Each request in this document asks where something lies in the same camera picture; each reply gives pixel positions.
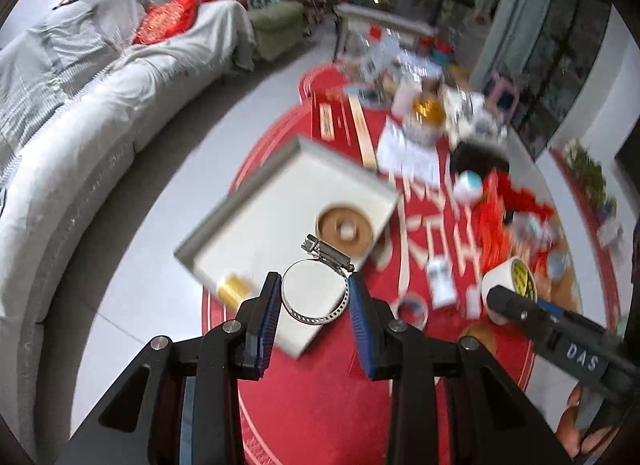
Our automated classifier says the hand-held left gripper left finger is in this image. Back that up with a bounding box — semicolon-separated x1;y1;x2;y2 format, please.
55;272;283;465

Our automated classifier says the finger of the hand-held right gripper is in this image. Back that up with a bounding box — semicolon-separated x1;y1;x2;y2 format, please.
536;299;608;331
486;285;553;346

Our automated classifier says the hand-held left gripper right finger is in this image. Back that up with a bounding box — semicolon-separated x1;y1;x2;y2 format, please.
348;274;571;465

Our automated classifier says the white and yellow tape roll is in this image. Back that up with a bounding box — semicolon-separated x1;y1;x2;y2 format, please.
481;256;538;326

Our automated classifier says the metal hose clamp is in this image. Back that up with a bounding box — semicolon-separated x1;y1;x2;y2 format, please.
280;235;357;327

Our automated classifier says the shallow white cardboard tray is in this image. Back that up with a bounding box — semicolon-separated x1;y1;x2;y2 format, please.
174;135;399;361

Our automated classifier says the person's right hand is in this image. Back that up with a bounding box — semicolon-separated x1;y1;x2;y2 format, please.
554;384;601;457

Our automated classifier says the yellow label white-capped bottle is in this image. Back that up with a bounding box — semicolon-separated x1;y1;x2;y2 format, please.
216;272;253;308

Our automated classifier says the white plastic jar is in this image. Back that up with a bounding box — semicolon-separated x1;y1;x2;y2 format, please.
427;257;458;308

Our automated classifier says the red printed gift box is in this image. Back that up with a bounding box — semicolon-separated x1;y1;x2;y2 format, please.
472;170;556;266

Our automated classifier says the brown tape roll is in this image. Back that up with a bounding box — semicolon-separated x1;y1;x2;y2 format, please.
315;202;376;257

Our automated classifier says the white round jar teal top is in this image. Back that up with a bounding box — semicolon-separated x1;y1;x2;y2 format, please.
454;170;483;206

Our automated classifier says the green plant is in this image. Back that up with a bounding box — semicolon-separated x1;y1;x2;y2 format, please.
562;140;618;211

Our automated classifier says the black case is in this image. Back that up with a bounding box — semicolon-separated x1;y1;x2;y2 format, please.
450;140;511;181

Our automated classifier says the white paper sheet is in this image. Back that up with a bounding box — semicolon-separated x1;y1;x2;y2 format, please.
376;118;443;181

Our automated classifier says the pink stool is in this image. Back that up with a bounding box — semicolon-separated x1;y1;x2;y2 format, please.
482;70;523;118

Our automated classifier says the white covered sofa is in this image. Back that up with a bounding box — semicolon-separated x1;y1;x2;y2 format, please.
0;0;256;346

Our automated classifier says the green armchair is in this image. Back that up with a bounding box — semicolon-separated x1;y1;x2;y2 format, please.
175;0;306;63

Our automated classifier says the red patterned cushion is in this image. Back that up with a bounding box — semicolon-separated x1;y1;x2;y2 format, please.
131;0;236;46

